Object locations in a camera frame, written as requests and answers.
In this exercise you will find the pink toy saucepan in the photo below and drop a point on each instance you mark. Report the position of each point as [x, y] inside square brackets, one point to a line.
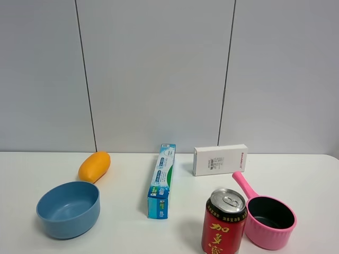
[270, 222]

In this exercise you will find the yellow toy mango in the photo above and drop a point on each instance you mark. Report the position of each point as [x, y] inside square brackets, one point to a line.
[94, 167]

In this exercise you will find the blue toothpaste box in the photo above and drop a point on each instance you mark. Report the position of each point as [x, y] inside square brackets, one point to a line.
[159, 190]

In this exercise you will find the white cardboard box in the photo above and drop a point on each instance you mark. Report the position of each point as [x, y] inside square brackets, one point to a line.
[219, 160]

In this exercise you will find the blue plastic bowl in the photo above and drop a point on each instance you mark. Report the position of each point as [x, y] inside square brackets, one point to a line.
[69, 210]

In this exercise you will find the red drink can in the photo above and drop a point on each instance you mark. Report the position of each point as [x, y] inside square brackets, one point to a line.
[224, 222]

